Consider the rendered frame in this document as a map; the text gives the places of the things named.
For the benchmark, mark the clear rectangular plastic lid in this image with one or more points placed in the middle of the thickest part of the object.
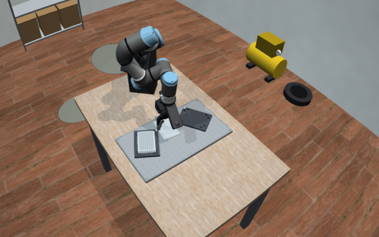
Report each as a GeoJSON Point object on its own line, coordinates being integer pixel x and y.
{"type": "Point", "coordinates": [166, 130]}

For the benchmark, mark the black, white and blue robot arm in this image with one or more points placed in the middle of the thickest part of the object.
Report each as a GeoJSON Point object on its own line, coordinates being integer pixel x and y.
{"type": "Point", "coordinates": [130, 49]}

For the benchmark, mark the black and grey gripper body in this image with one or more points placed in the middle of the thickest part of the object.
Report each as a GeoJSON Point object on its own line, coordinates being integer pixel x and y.
{"type": "Point", "coordinates": [161, 109]}

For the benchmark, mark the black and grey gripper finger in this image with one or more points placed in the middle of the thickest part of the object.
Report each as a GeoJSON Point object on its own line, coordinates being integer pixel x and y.
{"type": "Point", "coordinates": [160, 121]}

